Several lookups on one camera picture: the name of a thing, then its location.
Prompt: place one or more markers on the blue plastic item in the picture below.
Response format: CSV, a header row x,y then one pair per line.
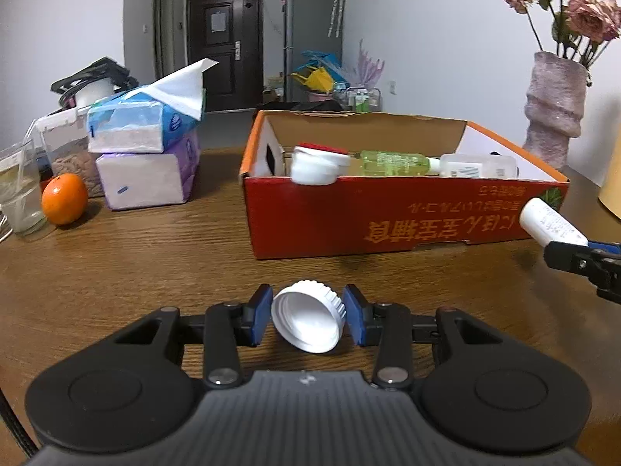
x,y
325,60

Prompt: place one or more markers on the bunch of dried pink roses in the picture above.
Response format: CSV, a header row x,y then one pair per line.
x,y
589,14

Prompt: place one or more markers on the yellow plastic item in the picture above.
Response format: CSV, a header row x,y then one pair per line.
x,y
315,80

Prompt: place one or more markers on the black plastic frame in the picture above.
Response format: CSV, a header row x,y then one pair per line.
x,y
97,69

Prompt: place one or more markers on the pink textured vase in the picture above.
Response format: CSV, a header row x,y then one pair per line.
x,y
553,107

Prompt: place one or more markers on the grey refrigerator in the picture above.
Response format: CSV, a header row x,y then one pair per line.
x,y
310,24

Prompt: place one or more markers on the small white cap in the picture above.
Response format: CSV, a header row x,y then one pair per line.
x,y
313,170

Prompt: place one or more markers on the paper note on door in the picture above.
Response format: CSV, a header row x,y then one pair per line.
x,y
218,21

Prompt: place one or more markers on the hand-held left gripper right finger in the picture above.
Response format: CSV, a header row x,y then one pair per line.
x,y
356,315

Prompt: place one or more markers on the white ribbed lid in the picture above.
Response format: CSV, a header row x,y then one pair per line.
x,y
308,325

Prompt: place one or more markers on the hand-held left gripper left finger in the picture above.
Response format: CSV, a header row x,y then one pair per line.
x,y
262,313

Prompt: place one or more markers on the clear folded umbrella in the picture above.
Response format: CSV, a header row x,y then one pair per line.
x,y
342,2
333,5

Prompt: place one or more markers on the black bag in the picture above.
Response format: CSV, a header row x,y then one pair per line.
x,y
301,106

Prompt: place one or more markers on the white purple tissue pack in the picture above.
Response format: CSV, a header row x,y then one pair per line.
x,y
140,179

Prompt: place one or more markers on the purple clothes hangers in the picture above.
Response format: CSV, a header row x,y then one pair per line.
x,y
371,65

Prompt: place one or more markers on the straw in glass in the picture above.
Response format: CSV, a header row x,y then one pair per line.
x,y
23,165

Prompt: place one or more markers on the clear plastic food container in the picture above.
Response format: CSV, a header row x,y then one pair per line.
x,y
65,155

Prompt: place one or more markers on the clear plastic swab box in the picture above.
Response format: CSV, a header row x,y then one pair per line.
x,y
475,165

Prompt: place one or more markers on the dark entry door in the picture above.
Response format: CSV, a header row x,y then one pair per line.
x,y
223,73

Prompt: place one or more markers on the orange fruit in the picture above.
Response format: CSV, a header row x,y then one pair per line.
x,y
65,199

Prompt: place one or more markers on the white round container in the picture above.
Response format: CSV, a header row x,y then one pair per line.
x,y
97,92

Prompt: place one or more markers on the blue tissue pack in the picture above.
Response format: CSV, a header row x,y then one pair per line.
x,y
126,126

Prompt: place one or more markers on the small white squeeze bottle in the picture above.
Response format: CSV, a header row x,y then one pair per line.
x,y
548,221

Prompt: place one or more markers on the yellow thermos jug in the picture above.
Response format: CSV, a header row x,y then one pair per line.
x,y
613,194

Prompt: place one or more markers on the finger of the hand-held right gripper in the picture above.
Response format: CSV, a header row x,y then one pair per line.
x,y
601,269
606,243

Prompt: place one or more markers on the red cardboard box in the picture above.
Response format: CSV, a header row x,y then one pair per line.
x,y
339,223

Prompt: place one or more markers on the grey interior door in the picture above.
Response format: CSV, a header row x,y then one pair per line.
x,y
164,29

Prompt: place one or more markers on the clear drinking glass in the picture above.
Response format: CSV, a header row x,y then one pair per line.
x,y
22,208

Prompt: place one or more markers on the green spray bottle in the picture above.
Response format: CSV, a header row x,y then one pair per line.
x,y
393,162

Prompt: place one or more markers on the white wall outlet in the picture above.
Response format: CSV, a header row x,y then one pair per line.
x,y
393,87

